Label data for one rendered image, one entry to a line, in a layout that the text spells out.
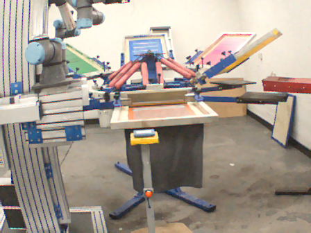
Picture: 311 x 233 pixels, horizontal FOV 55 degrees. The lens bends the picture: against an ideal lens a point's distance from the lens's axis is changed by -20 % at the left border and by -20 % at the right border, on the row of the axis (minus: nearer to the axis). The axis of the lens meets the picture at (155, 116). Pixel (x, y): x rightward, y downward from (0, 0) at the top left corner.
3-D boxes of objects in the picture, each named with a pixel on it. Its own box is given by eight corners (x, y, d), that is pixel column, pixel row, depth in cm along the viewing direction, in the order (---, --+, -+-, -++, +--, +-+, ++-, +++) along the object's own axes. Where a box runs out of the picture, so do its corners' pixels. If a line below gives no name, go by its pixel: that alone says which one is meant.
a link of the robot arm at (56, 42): (66, 60, 173) (66, 36, 170) (54, 62, 160) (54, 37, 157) (48, 63, 176) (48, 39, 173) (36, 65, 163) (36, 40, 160)
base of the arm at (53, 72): (38, 84, 162) (37, 65, 160) (41, 82, 176) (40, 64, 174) (64, 80, 165) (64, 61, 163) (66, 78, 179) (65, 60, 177)
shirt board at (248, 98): (289, 102, 297) (289, 93, 295) (286, 109, 261) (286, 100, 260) (162, 97, 356) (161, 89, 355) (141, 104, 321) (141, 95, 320)
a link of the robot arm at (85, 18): (98, 27, 153) (98, 6, 151) (88, 27, 142) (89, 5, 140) (83, 30, 155) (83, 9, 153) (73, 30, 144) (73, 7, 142)
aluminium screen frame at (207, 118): (219, 122, 197) (219, 115, 196) (110, 130, 194) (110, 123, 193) (195, 100, 274) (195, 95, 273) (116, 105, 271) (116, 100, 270)
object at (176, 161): (204, 188, 213) (204, 120, 205) (130, 194, 211) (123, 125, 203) (203, 186, 216) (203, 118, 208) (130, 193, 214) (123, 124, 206)
